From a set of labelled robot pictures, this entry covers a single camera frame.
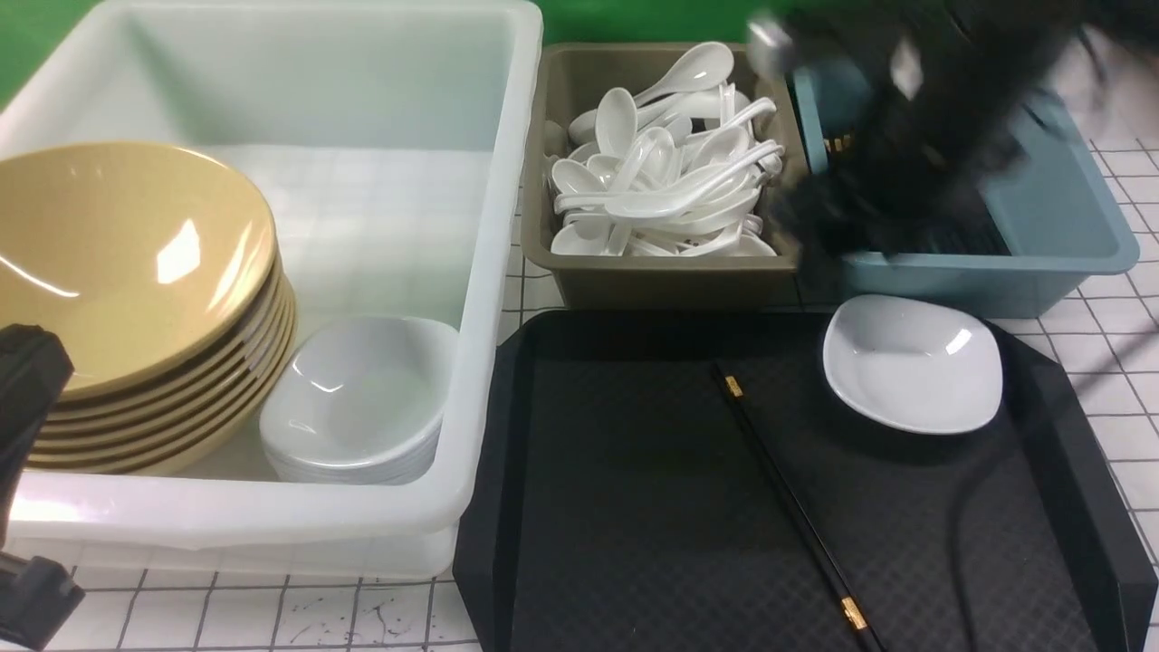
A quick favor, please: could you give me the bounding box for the stack of yellow bowls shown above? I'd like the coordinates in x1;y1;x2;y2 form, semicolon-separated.
1;141;297;475

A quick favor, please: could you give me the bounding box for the blue chopstick bin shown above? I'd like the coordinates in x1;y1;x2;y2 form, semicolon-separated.
799;91;1139;318

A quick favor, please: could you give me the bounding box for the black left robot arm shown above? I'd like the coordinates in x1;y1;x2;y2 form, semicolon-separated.
1;323;83;651

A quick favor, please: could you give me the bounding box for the pile of white spoons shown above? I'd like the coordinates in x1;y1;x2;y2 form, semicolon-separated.
547;42;787;259

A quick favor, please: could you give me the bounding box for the stack of white dishes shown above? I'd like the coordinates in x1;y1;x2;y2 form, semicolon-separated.
258;315;458;485

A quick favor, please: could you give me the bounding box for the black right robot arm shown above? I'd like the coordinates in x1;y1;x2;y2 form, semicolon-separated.
748;1;1156;261

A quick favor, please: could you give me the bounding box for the white square dish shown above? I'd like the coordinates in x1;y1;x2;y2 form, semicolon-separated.
822;294;1003;435

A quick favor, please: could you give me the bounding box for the black chopstick gold band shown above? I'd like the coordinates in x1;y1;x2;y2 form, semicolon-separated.
712;360;885;651

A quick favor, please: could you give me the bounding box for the large white plastic tub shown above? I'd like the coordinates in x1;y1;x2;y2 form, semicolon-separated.
3;1;542;580

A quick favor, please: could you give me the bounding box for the black plastic serving tray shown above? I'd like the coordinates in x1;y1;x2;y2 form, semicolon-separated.
453;312;1156;651

